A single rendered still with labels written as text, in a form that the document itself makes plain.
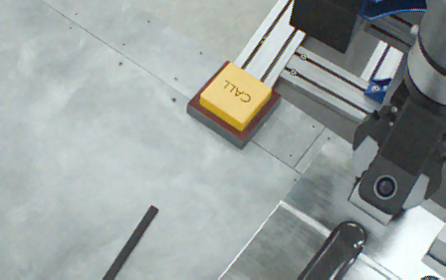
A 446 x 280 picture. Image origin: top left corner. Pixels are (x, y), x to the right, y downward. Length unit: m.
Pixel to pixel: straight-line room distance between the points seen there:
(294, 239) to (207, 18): 1.29
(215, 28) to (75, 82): 1.08
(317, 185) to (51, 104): 0.34
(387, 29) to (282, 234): 0.48
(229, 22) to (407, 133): 1.40
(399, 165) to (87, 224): 0.38
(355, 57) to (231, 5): 0.42
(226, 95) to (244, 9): 1.15
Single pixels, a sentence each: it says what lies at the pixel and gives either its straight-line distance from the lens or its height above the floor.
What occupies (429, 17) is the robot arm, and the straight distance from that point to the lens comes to 0.73.
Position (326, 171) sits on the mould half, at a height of 0.89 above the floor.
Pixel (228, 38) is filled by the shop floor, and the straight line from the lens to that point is 2.14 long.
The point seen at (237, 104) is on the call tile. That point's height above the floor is 0.84.
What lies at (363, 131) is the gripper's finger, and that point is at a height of 0.99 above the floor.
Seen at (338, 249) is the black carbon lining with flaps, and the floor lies 0.88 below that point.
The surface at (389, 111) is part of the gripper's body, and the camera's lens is 0.84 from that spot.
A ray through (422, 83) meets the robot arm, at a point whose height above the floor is 1.12.
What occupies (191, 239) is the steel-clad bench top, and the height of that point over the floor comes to 0.80.
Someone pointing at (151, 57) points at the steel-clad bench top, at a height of 0.80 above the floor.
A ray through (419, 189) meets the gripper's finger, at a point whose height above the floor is 0.96.
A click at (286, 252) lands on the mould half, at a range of 0.92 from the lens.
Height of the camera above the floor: 1.73
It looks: 60 degrees down
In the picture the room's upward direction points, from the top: 10 degrees clockwise
